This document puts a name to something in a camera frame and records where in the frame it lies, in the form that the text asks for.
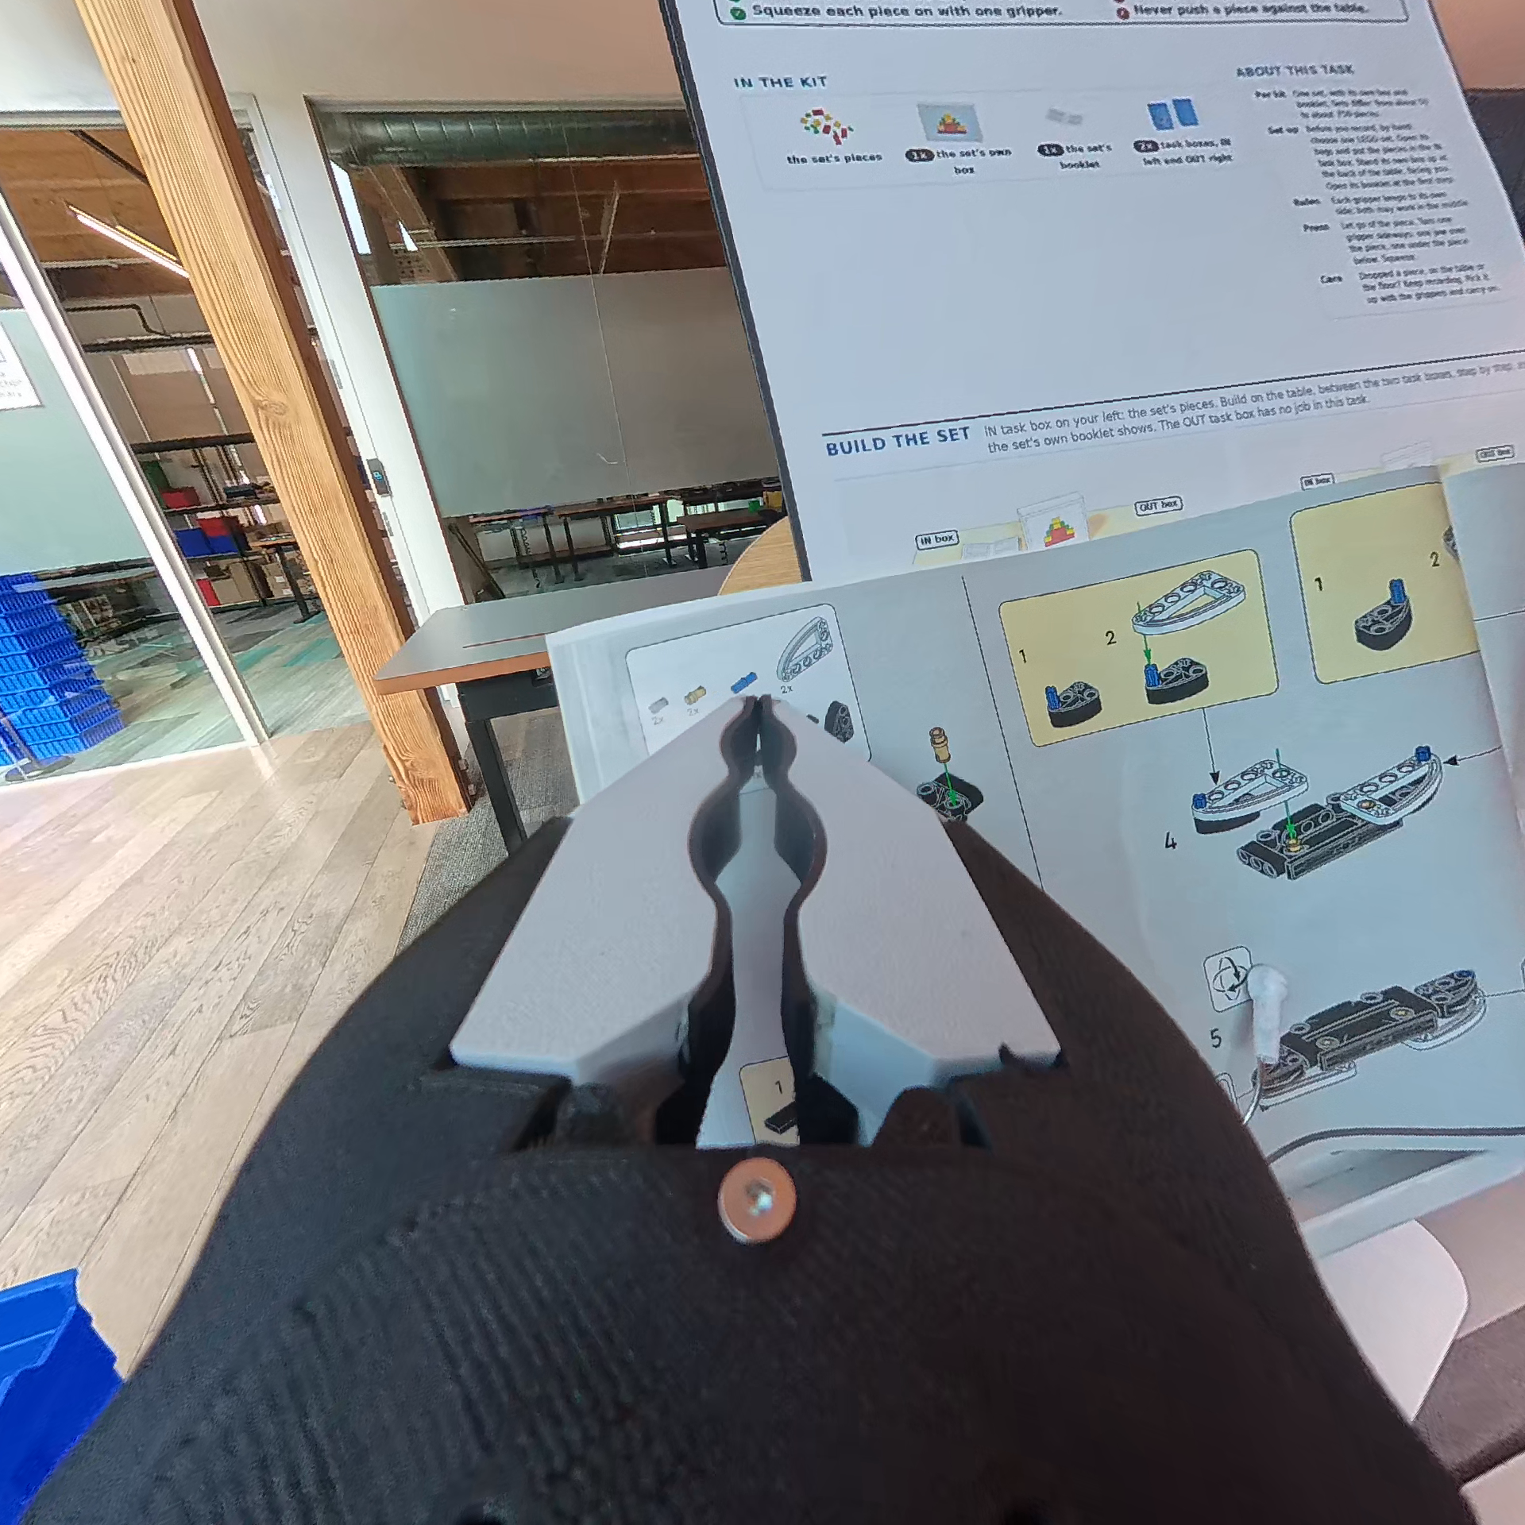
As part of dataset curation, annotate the grey metal booklet stand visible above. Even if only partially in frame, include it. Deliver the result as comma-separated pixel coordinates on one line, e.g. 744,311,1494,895
1239,962,1525,1424

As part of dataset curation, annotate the dark rectangular table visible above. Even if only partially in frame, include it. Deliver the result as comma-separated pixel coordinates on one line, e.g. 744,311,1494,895
375,570,734,852

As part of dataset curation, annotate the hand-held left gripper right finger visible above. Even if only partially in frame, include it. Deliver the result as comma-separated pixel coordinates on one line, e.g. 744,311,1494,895
760,696,1065,1146

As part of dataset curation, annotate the round wooden table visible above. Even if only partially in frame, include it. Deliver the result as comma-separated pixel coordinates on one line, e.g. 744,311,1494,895
717,518,802,597

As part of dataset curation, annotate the white printed task sheet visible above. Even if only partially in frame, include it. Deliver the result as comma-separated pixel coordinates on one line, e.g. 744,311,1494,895
659,0,1525,587

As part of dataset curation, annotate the toy building instruction booklet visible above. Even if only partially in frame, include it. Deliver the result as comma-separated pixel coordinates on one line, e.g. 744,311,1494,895
545,462,1525,1150

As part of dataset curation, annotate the storage shelf with bins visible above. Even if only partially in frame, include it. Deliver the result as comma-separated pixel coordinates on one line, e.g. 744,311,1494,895
131,435,317,620

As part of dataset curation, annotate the blue plastic bin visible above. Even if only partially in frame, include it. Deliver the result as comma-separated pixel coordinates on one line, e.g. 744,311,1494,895
0,1268,124,1525

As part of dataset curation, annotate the stack of blue bins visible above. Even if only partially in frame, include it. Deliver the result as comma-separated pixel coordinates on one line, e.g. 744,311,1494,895
0,570,129,769

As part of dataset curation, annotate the grey desk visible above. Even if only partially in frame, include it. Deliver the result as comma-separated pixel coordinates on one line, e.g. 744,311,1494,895
1405,1239,1525,1525

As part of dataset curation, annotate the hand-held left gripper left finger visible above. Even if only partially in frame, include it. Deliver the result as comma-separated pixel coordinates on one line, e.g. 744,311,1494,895
448,694,767,1146

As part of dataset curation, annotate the wooden pillar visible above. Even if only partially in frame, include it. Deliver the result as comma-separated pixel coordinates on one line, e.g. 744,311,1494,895
71,0,468,825

